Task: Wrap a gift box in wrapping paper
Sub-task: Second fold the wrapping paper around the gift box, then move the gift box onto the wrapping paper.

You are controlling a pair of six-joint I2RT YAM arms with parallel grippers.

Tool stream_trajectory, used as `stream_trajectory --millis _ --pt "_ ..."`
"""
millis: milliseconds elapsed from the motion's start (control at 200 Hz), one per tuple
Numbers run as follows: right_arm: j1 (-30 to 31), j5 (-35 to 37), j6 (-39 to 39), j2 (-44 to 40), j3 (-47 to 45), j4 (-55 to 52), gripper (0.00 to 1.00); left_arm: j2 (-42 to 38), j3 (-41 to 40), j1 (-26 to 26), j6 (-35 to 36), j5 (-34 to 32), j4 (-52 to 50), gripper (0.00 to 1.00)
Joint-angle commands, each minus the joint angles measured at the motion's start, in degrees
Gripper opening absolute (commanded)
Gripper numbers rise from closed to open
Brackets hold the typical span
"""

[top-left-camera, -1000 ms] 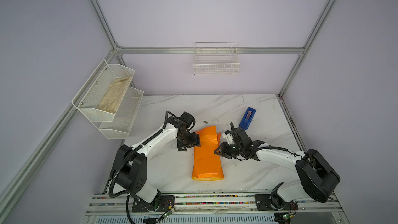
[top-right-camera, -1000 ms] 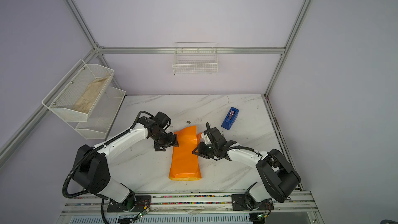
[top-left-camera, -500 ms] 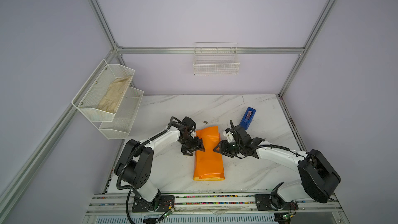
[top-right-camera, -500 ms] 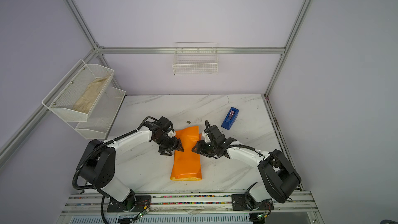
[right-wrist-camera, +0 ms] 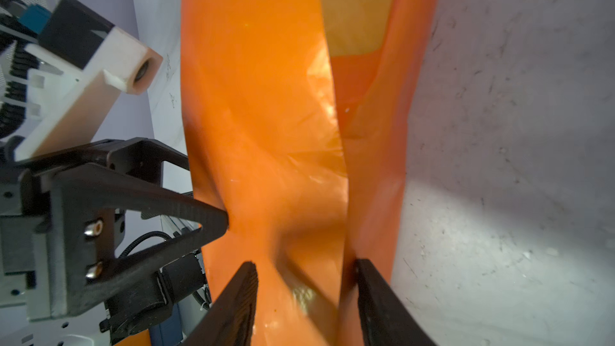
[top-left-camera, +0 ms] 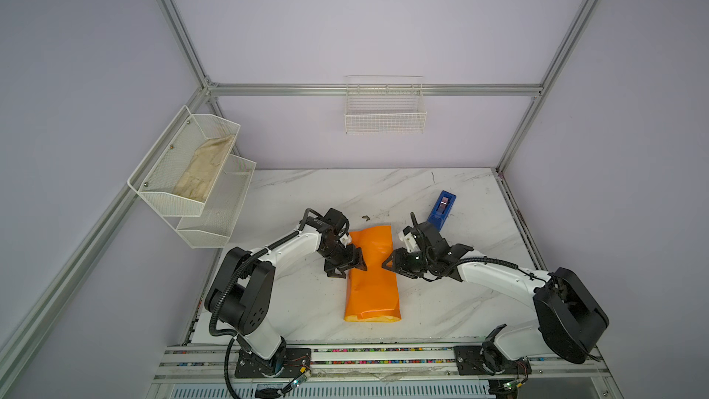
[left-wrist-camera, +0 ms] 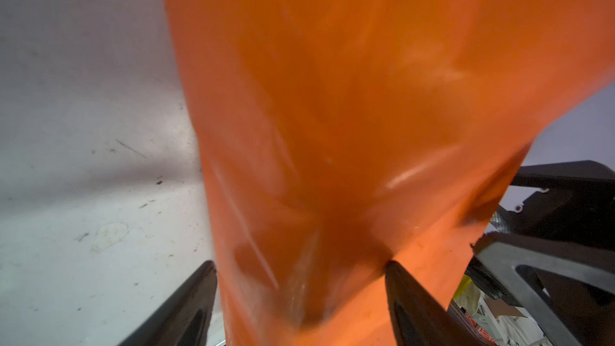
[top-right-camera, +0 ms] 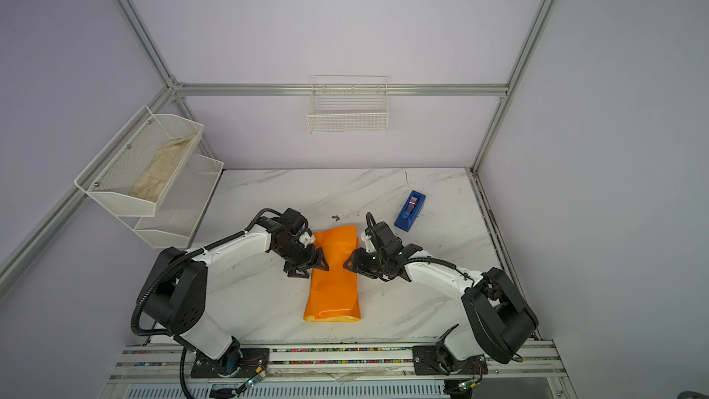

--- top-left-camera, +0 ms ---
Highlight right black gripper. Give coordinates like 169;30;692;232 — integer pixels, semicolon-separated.
375;250;432;276

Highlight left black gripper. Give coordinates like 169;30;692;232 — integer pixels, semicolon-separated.
318;242;366;279

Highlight yellow orange wrapping paper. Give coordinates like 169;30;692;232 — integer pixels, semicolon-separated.
343;226;402;323

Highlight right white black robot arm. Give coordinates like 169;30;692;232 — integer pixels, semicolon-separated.
381;222;609;374

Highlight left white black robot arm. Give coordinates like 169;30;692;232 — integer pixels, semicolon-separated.
203;208;367;360

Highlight blue tape dispenser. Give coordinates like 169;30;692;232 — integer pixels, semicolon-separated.
428;190;456;231

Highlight lower white mesh shelf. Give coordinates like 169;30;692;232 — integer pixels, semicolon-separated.
177;155;256;249

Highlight white mesh shelf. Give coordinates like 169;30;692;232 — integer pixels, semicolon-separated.
177;155;256;249
127;107;240;217

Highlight beige cloth in shelf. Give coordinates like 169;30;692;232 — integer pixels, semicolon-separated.
173;135;236;203

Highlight upper white mesh shelf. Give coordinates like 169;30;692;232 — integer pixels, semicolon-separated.
127;107;240;217

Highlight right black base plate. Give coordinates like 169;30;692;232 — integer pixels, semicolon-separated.
453;345;532;376

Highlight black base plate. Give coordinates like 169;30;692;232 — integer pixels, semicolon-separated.
233;347;312;379
453;345;532;376

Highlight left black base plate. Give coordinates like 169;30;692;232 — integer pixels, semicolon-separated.
233;347;312;379

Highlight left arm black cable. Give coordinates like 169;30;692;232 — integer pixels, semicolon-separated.
208;207;333;399

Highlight white wire wall basket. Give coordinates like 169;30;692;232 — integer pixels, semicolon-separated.
345;75;428;134

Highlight aluminium frame rail front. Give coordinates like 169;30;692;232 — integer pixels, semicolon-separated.
153;343;610;384

